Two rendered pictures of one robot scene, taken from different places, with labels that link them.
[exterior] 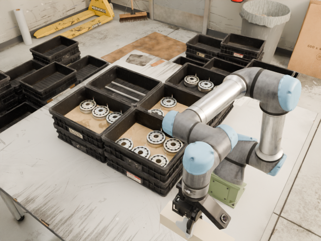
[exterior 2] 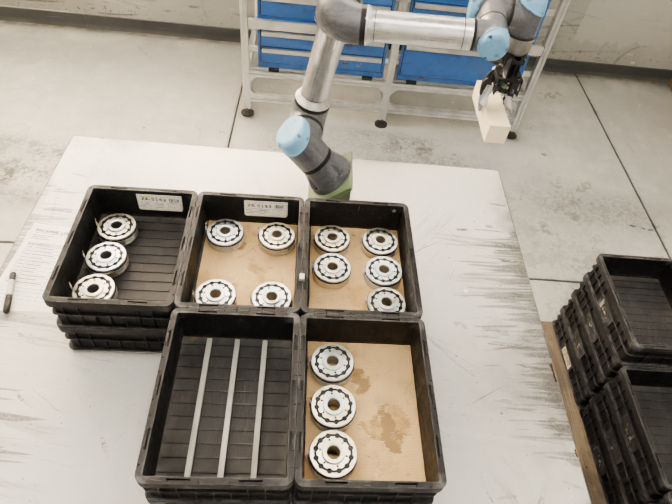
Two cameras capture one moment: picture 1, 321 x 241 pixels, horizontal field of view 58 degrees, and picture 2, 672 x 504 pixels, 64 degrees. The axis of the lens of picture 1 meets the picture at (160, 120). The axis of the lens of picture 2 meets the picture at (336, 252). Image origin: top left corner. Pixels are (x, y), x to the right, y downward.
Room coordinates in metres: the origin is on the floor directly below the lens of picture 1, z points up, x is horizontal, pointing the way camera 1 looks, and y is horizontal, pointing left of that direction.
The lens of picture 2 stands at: (1.74, 0.75, 2.00)
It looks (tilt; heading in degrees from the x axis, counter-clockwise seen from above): 49 degrees down; 230
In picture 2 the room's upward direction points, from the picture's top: 8 degrees clockwise
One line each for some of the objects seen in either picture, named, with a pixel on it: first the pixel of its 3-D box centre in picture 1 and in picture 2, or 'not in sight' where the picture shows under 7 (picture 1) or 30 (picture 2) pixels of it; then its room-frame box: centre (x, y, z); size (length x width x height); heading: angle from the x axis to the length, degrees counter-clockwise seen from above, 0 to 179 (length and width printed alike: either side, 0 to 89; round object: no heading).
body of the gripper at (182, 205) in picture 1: (190, 199); (508, 71); (0.50, -0.09, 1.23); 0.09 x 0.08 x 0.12; 55
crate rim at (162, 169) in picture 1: (148, 136); (359, 255); (1.08, 0.06, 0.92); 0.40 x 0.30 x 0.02; 57
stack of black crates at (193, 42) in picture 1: (206, 56); not in sight; (3.01, -0.52, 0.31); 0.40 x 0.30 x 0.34; 55
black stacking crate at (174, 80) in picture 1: (201, 88); (131, 256); (1.58, -0.27, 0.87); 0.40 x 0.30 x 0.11; 57
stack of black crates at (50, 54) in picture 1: (59, 64); not in sight; (2.73, 1.08, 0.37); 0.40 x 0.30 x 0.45; 145
